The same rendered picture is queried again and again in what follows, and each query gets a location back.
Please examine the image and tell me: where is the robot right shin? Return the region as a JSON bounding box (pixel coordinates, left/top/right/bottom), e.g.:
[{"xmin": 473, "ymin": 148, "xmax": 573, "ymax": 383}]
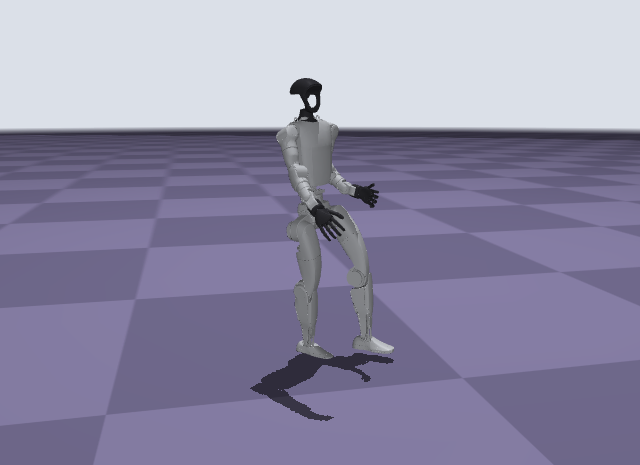
[{"xmin": 294, "ymin": 284, "xmax": 318, "ymax": 347}]

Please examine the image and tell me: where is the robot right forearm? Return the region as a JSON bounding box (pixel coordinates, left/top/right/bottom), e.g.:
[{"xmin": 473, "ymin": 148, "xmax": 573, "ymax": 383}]
[{"xmin": 288, "ymin": 166, "xmax": 318, "ymax": 211}]

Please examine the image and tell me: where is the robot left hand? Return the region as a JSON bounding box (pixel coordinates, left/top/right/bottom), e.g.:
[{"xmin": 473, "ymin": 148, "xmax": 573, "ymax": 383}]
[{"xmin": 350, "ymin": 183, "xmax": 379, "ymax": 208}]

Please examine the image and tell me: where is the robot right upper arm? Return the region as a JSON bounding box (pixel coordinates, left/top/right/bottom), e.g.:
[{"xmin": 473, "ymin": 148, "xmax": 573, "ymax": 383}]
[{"xmin": 276, "ymin": 125, "xmax": 308, "ymax": 179}]

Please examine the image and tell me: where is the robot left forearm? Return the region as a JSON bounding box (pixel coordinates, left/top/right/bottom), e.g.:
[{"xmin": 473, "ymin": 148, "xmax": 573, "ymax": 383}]
[{"xmin": 329, "ymin": 167, "xmax": 356, "ymax": 196}]

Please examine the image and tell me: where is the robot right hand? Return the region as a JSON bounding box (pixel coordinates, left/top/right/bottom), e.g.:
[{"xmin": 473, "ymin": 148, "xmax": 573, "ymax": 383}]
[{"xmin": 307, "ymin": 199, "xmax": 345, "ymax": 241}]

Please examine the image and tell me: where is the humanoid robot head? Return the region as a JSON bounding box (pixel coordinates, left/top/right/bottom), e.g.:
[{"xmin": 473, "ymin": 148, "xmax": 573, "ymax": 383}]
[{"xmin": 290, "ymin": 78, "xmax": 322, "ymax": 122}]

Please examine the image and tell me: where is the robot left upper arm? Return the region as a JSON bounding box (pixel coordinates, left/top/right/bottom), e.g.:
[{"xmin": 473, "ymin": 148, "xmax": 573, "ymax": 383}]
[{"xmin": 328, "ymin": 122, "xmax": 339, "ymax": 172}]

